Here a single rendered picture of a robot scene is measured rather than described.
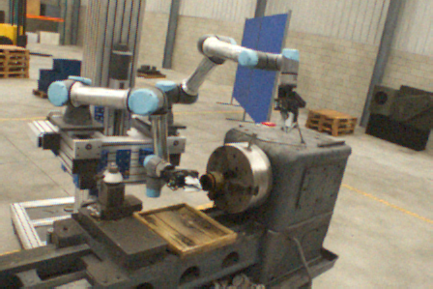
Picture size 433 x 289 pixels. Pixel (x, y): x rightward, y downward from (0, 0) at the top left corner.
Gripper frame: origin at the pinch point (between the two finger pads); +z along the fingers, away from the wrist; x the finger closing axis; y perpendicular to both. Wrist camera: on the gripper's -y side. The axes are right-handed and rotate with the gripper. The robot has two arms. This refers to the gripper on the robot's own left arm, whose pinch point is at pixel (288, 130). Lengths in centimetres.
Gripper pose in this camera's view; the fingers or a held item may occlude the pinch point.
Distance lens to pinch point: 177.0
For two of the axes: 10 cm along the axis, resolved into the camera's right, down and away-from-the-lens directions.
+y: -6.8, 1.2, -7.2
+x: 7.3, 1.9, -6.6
